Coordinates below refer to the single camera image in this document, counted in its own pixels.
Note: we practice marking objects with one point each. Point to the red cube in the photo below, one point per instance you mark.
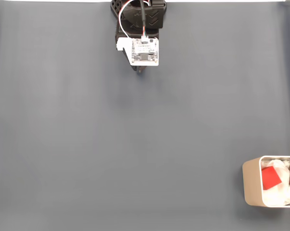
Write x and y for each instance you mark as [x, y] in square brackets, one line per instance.
[271, 178]

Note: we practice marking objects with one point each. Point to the beige rounded box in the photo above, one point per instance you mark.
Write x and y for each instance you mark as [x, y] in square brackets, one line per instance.
[251, 183]

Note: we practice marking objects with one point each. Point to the white crumpled cloth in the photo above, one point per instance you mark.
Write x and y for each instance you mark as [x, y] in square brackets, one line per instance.
[284, 192]

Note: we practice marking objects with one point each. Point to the camera board on white mount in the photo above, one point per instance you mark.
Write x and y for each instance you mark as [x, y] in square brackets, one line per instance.
[144, 50]

